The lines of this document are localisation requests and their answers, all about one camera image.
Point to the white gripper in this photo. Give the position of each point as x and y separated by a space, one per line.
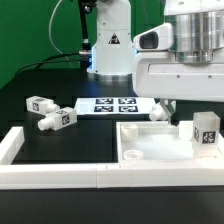
159 75

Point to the white square tabletop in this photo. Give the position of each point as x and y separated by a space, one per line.
162 142

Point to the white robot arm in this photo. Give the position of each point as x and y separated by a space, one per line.
182 58

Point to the white marker sheet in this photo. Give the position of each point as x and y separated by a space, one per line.
114 105

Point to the white U-shaped fence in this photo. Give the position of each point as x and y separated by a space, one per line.
203 172

